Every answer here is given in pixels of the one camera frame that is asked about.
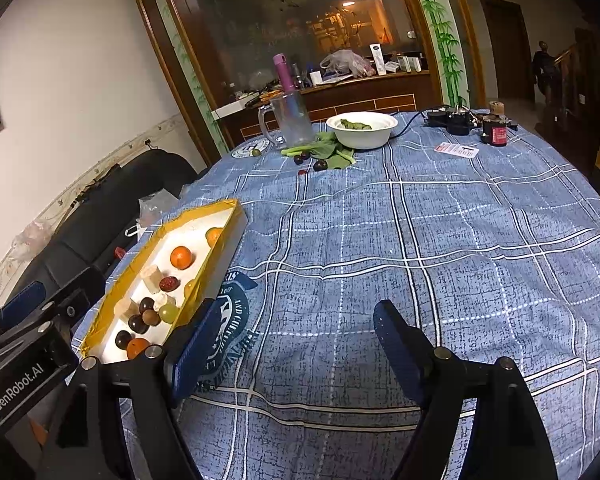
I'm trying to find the crumpled clear plastic bag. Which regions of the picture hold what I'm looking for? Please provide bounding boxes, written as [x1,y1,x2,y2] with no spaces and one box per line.
[139,190,181,226]

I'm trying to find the brown wooden door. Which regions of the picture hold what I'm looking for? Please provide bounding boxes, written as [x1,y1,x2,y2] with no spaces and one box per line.
[480,0,536,103]

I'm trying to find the purple bottle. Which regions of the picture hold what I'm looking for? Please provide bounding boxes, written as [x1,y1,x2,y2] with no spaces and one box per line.
[272,53,301,98]

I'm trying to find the black cable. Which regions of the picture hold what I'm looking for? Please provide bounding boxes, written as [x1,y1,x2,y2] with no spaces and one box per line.
[390,110,431,137]

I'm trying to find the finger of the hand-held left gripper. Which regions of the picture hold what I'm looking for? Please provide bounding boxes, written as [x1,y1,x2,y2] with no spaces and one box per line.
[0,282,49,346]
[45,266,107,333]

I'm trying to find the black power device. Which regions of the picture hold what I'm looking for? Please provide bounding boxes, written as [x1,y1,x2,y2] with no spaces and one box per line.
[426,106,473,136]

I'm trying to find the large bright orange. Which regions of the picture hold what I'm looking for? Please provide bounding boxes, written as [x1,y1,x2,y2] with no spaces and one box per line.
[170,245,195,270]

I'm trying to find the translucent plastic bag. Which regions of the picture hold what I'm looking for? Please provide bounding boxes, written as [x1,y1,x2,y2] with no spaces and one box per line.
[320,50,373,78]

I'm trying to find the wooden cabinet with glass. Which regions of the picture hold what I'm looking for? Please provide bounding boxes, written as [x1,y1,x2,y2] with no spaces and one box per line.
[125,0,486,161]

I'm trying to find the white bowl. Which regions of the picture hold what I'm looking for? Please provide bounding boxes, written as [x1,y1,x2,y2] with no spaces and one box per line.
[326,112,398,150]

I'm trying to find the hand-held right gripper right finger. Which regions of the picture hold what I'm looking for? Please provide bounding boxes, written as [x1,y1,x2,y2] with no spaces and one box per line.
[373,300,556,480]

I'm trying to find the yellow cardboard box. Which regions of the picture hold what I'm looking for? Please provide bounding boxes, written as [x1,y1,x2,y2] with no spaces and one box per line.
[82,198,247,366]

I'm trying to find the red and black cylinder device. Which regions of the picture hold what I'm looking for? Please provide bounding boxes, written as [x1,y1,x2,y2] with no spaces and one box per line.
[481,116,508,147]

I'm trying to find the blue plaid tablecloth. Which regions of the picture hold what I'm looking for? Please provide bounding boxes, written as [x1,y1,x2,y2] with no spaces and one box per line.
[75,110,600,480]

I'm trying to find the white and red card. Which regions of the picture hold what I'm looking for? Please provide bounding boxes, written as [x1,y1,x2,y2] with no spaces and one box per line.
[434,143,481,158]

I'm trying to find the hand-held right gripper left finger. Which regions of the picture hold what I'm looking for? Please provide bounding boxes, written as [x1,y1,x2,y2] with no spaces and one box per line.
[34,298,224,480]

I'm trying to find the loose leafy greens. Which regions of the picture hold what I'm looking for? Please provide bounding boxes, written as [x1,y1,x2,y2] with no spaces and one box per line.
[281,132,356,170]

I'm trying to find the bamboo painted panel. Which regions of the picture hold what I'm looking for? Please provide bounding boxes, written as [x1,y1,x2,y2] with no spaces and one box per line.
[405,0,473,111]

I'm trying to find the black chair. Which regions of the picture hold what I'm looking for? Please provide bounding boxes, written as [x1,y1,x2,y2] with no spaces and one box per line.
[5,150,201,311]

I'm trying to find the clear glass mug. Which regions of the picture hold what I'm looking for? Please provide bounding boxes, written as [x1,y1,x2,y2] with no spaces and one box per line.
[258,94,315,150]

